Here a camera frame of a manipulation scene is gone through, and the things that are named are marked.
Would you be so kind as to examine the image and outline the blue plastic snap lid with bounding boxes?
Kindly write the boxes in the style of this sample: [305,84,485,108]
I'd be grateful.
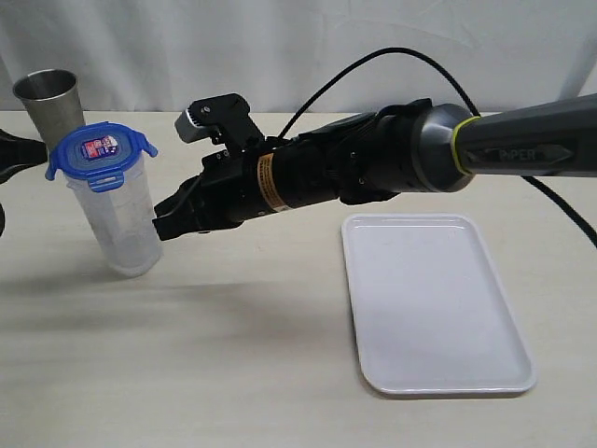
[45,121,158,193]

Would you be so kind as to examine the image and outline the white backdrop curtain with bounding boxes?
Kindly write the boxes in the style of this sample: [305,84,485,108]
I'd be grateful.
[1,1,596,112]

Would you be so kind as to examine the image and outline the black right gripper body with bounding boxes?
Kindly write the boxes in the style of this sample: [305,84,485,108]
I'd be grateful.
[185,149,271,231]

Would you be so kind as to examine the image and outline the white rectangular tray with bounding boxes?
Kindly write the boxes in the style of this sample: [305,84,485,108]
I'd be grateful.
[341,213,536,398]

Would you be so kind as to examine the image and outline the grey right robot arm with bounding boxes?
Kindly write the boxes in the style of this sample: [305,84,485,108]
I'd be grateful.
[153,93,596,241]

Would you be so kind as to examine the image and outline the tall translucent plastic container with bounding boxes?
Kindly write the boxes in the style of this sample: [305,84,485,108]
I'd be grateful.
[65,157,162,277]

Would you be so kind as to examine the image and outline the stainless steel cup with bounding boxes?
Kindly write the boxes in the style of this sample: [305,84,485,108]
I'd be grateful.
[12,69,86,153]

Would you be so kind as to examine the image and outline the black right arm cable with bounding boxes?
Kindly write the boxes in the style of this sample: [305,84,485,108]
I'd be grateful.
[274,47,597,248]

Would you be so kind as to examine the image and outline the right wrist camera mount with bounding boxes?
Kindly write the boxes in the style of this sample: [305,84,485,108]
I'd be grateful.
[174,93,265,158]

